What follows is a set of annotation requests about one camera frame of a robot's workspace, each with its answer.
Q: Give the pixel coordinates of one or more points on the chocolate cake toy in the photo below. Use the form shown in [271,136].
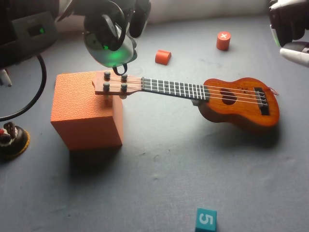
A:
[14,142]

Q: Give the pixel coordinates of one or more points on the brown wooden ukulele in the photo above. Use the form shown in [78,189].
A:
[241,106]

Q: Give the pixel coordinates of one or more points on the orange half-cylinder block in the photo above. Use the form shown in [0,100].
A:
[162,57]

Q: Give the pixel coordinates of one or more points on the teal block with number five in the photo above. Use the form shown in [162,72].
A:
[205,220]

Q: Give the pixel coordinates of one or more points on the white marker pen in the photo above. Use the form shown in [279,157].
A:
[5,78]

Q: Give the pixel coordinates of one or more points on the large orange textured box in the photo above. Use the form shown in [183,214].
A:
[84,130]

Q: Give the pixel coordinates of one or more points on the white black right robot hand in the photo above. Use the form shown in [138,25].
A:
[289,19]

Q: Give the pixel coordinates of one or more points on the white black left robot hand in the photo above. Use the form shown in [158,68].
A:
[116,54]

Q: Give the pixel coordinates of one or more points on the orange cylinder with white cross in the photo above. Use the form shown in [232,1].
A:
[223,43]

